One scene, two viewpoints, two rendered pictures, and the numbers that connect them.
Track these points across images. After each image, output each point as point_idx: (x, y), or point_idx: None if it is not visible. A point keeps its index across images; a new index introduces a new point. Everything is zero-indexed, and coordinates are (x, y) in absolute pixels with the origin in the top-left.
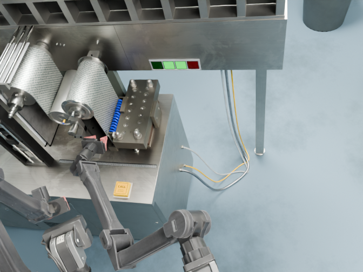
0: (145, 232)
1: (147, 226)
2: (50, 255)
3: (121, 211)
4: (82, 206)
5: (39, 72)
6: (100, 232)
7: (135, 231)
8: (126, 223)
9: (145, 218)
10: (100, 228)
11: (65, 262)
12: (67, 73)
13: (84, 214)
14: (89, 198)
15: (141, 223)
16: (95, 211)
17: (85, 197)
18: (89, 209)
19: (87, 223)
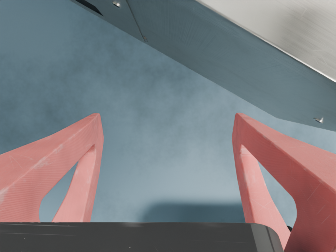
0: (243, 92)
1: (275, 102)
2: None
3: (281, 80)
4: (157, 6)
5: None
6: (138, 37)
7: (222, 80)
8: (231, 75)
9: (311, 110)
10: (148, 37)
11: None
12: None
13: (140, 14)
14: (274, 40)
15: (275, 97)
16: (189, 32)
17: (251, 26)
18: (177, 21)
19: (126, 20)
